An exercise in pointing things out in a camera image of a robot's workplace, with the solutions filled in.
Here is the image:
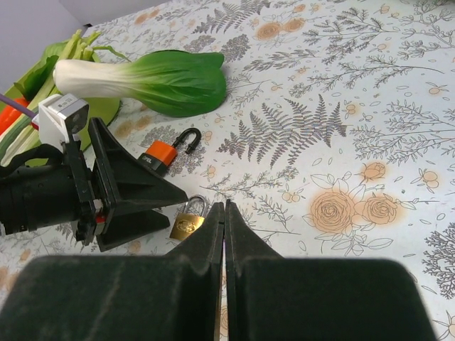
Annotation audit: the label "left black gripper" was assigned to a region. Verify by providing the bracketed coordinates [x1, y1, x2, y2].
[63, 118, 188, 251]

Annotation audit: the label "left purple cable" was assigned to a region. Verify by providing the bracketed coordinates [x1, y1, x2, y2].
[0, 92, 38, 120]

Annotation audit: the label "floral table mat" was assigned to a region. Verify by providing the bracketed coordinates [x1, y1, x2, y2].
[1, 1, 454, 340]

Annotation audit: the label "green plastic basket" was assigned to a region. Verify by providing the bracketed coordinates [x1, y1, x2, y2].
[0, 42, 122, 168]

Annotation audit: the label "green celery stalks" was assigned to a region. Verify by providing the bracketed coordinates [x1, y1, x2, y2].
[1, 30, 127, 166]

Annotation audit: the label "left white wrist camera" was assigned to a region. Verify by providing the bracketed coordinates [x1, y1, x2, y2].
[31, 94, 90, 151]

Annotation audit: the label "green bok choy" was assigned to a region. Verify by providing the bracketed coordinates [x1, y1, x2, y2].
[53, 50, 227, 117]

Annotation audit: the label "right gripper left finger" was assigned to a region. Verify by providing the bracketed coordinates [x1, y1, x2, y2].
[1, 202, 225, 340]

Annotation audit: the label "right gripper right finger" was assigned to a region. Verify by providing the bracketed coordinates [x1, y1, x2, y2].
[225, 202, 436, 340]

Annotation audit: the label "brass padlock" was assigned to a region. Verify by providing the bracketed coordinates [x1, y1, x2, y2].
[169, 195, 208, 241]

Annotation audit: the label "orange black padlock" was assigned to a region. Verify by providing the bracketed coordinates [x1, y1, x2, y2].
[137, 128, 202, 177]

